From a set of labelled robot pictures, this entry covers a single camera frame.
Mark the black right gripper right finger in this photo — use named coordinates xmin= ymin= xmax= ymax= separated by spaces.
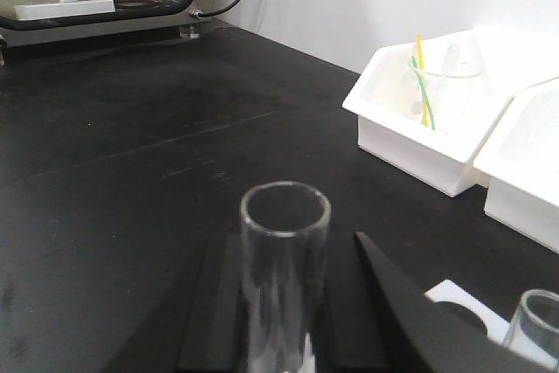
xmin=318 ymin=231 xmax=545 ymax=372

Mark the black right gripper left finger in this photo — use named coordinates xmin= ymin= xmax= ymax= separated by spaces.
xmin=103 ymin=235 xmax=243 ymax=372

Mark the clear glass test tube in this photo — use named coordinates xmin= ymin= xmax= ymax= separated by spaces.
xmin=239 ymin=181 xmax=331 ymax=372

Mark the white test tube rack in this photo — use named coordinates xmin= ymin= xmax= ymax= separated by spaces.
xmin=424 ymin=279 xmax=559 ymax=370

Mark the yellow straw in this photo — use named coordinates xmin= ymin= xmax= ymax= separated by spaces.
xmin=416 ymin=33 xmax=430 ymax=127

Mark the white storage bin right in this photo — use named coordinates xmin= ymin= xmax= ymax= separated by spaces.
xmin=474 ymin=79 xmax=558 ymax=252

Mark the white storage bin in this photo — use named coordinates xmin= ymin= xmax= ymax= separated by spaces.
xmin=342 ymin=27 xmax=559 ymax=198
xmin=474 ymin=79 xmax=558 ymax=252

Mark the white storage bin left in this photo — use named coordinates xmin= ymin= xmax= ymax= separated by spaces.
xmin=342 ymin=27 xmax=559 ymax=198

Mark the green striped straw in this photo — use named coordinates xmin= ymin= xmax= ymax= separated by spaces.
xmin=411 ymin=56 xmax=436 ymax=130

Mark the clear glass beaker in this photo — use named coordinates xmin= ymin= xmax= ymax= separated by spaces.
xmin=408 ymin=56 xmax=481 ymax=134

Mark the white plastic pipette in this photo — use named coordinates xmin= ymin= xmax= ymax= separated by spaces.
xmin=409 ymin=44 xmax=461 ymax=117

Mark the white flat tray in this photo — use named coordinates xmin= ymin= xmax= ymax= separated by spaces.
xmin=14 ymin=0 xmax=115 ymax=21

